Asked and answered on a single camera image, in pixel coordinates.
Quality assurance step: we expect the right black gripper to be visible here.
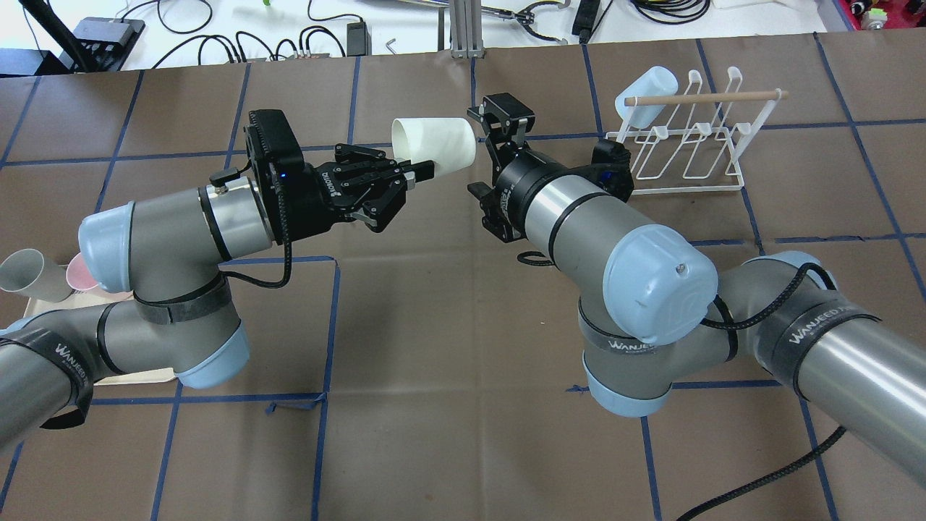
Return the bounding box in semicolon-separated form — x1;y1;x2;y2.
467;93;579;243

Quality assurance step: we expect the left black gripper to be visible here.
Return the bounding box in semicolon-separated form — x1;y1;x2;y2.
286;144;436;242

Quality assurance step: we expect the cream white cup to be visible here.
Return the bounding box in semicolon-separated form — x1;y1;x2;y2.
391;118;477;177

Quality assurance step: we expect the light blue cup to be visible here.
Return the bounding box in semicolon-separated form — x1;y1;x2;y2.
614;66;679;129

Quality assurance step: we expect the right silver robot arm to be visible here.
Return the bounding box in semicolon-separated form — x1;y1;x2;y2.
467;93;925;483

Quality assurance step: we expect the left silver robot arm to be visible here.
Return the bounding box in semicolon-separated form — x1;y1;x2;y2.
2;144;439;451

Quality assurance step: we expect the pink cup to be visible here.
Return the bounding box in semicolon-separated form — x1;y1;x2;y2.
65;252;102;294

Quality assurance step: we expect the grey cup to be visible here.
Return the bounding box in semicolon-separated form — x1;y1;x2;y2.
1;248;74;302

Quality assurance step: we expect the black power adapter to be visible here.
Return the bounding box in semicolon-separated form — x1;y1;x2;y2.
570;0;600;44

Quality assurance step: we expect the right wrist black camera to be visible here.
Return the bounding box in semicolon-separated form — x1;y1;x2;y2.
589;138;634;203

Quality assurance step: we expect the wrist black camera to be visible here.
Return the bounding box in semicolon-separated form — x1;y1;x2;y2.
245;109;305;195
589;138;634;203

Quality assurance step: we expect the aluminium frame post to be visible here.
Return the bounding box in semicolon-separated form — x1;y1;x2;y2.
449;0;484;59

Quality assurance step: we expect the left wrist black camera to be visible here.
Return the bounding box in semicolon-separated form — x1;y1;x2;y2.
245;109;305;195

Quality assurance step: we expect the white wire cup rack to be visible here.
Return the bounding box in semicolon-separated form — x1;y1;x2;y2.
605;67;789;195

